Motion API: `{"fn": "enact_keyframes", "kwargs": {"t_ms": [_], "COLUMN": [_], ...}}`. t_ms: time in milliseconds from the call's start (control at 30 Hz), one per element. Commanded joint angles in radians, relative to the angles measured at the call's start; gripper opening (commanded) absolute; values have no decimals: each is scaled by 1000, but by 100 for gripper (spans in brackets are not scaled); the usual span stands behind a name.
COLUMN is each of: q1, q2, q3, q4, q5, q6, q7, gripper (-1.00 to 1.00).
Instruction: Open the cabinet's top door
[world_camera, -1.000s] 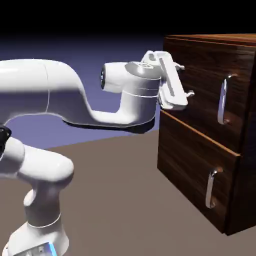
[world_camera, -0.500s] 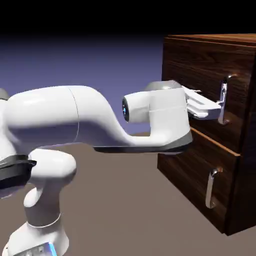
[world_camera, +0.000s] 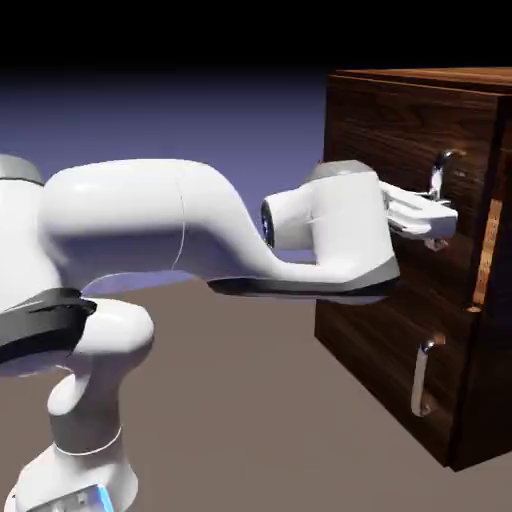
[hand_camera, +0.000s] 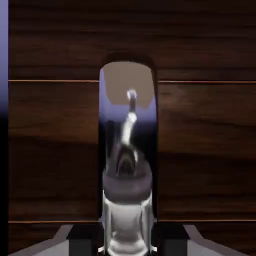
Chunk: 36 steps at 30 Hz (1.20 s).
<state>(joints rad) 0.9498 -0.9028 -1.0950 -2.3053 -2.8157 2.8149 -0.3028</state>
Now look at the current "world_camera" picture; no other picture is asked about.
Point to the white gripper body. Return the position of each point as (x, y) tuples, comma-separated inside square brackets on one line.
[(424, 216)]

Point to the dark wood cabinet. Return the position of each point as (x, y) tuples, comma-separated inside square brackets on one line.
[(492, 360)]

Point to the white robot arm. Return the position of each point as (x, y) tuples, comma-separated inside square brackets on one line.
[(132, 208)]

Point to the dark wood cabinet door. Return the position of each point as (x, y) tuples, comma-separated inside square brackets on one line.
[(372, 352), (384, 128)]

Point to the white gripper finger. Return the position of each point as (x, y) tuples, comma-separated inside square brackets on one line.
[(436, 242), (443, 201)]

